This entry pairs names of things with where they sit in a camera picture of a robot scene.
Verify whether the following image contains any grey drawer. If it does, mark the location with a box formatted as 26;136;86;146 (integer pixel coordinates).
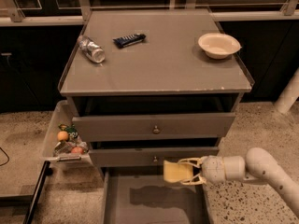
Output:
101;167;212;224
72;113;235;142
89;147;219;167

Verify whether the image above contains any red apple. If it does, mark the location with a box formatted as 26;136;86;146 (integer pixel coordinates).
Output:
71;147;84;154

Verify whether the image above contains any yellow sponge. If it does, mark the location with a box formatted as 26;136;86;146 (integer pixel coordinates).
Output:
164;161;193;183

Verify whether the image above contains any grey drawer cabinet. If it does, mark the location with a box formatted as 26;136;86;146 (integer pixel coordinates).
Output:
57;8;255;173

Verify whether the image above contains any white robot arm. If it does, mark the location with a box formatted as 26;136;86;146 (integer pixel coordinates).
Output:
178;147;299;217

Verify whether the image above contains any white paper bowl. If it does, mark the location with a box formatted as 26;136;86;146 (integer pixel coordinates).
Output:
198;33;241;60

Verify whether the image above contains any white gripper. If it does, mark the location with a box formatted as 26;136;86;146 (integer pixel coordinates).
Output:
178;156;224;185

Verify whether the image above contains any orange fruit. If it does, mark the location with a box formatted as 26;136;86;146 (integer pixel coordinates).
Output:
57;131;69;141

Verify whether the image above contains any green snack packet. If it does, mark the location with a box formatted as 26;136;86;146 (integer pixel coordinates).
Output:
59;124;78;141

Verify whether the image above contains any dark blue snack bar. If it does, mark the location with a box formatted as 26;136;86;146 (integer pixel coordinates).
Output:
113;34;146;49

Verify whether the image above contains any silver foil snack bag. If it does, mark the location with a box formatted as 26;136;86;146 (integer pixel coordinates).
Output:
53;141;89;156

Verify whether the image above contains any grey bottom drawer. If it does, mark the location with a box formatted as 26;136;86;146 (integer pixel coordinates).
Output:
101;167;212;224

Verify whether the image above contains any grey middle drawer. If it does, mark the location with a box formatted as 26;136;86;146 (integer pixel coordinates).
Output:
89;147;219;167

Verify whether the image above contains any black metal bar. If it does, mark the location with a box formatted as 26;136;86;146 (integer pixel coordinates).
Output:
22;161;50;224

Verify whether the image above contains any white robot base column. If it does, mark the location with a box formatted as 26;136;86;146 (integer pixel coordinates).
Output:
274;68;299;114

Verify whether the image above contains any clear plastic bin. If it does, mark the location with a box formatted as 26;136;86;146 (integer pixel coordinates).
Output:
41;100;92;169

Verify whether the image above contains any white metal railing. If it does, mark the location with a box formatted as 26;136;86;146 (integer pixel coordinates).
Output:
1;0;299;26

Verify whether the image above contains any black floor cable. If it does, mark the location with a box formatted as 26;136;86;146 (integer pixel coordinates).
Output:
0;147;11;168

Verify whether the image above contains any grey top drawer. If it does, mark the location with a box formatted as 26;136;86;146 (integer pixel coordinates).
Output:
72;113;235;142

